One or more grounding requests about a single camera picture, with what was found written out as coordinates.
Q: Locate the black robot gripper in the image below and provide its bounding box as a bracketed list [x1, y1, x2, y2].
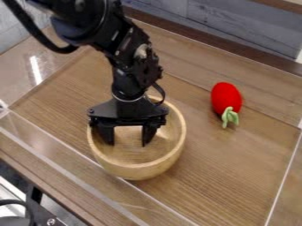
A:
[87, 96, 168, 146]

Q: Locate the brown wooden bowl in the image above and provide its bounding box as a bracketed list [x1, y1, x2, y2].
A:
[85, 101, 185, 181]

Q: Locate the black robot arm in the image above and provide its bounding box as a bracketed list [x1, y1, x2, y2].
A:
[2, 0, 168, 145]

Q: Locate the red plush strawberry toy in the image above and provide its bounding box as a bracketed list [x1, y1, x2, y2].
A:
[211, 82, 243, 128]

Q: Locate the clear acrylic tray wall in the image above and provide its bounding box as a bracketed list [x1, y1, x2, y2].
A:
[0, 102, 196, 226]

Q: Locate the black table leg bracket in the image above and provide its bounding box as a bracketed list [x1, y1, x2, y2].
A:
[25, 185, 67, 226]

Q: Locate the black cable under table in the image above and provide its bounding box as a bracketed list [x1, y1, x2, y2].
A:
[0, 199, 36, 226]

